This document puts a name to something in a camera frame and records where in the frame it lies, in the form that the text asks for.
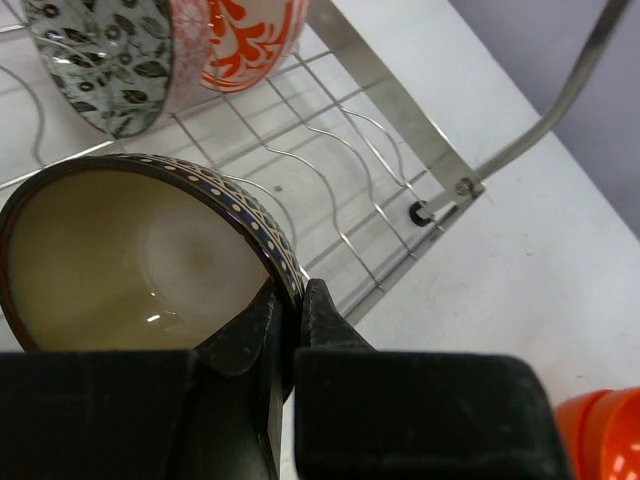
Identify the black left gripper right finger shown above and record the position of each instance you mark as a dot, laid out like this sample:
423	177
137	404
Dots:
323	327

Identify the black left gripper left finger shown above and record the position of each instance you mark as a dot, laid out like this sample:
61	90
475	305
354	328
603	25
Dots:
241	414

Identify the brown bowl dark patterned rim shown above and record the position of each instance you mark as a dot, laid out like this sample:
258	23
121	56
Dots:
139	252

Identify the orange plastic bowl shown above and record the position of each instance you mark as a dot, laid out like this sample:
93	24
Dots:
600	431

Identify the orange floral white bowl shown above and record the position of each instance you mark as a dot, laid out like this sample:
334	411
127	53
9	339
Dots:
249	39

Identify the grey leaf patterned bowl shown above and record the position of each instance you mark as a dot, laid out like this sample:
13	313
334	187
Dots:
122	64

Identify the stainless steel dish rack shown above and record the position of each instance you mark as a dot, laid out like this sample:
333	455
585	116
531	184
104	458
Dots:
372	147

